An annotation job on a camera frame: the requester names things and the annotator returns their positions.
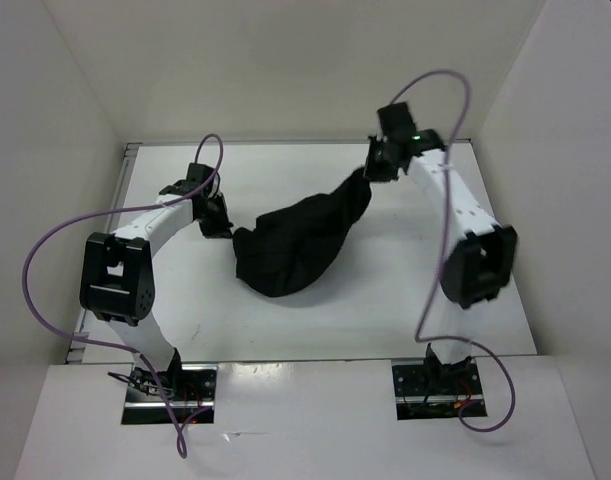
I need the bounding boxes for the black pleated skirt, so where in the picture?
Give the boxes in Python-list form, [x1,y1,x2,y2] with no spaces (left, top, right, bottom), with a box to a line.
[233,167,372,298]

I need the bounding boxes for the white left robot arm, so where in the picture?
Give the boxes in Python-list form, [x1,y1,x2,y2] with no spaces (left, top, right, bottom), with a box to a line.
[80,188,232,400]

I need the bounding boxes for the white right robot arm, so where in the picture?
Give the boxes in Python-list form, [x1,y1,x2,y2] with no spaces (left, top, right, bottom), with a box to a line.
[365,130,518,393]

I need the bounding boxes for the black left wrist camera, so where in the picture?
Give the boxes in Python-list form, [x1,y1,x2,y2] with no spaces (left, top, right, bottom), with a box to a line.
[159,163,215,196]

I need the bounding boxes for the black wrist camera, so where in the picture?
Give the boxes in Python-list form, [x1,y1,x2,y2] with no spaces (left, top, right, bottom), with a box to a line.
[159,163,215,196]
[377,102,417,143]

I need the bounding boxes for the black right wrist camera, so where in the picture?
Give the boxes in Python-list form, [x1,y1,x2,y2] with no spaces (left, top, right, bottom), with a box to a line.
[377,102,417,143]

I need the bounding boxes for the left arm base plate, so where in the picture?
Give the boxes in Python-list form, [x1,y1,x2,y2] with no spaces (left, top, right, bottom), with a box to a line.
[109,364,218,426]

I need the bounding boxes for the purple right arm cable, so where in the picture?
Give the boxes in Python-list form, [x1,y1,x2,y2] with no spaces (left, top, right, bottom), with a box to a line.
[387,70,518,432]

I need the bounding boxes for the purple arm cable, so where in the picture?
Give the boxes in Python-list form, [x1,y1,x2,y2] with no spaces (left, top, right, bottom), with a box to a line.
[21,133,224,460]
[387,70,518,432]

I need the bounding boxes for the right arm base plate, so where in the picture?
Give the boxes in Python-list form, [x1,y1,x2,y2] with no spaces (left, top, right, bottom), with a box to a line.
[391,358,487,421]

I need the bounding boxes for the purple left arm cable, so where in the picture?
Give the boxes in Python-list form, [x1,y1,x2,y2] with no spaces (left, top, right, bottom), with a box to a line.
[21,133,224,460]

